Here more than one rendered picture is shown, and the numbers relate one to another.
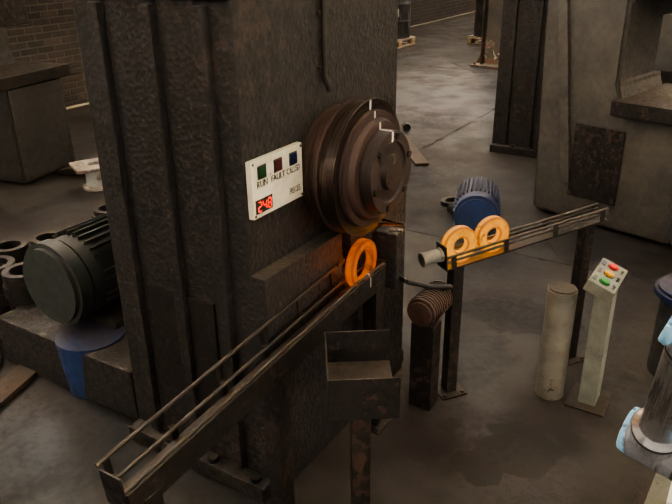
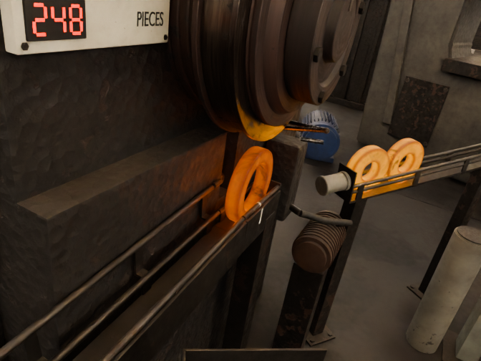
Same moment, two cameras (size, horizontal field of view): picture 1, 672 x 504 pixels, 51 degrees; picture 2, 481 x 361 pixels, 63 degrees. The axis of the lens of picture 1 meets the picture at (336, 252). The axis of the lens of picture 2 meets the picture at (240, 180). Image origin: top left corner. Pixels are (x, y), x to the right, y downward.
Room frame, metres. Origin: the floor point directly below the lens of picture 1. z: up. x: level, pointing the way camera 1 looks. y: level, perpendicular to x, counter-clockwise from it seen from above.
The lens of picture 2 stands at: (1.51, 0.05, 1.16)
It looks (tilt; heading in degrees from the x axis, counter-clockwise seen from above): 27 degrees down; 351
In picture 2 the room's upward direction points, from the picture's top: 9 degrees clockwise
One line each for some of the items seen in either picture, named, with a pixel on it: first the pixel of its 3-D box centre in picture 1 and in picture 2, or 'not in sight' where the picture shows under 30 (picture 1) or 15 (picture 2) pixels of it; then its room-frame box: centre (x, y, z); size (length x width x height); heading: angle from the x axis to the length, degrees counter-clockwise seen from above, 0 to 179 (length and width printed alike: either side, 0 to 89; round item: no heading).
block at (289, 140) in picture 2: (388, 256); (279, 176); (2.50, -0.21, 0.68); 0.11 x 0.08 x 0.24; 57
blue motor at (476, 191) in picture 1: (477, 205); (318, 133); (4.41, -0.96, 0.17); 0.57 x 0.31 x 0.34; 167
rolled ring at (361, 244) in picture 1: (361, 263); (250, 185); (2.30, -0.09, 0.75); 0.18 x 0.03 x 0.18; 148
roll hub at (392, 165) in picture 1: (386, 171); (330, 26); (2.24, -0.18, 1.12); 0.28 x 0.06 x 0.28; 147
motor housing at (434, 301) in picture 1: (429, 345); (306, 287); (2.50, -0.39, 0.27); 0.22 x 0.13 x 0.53; 147
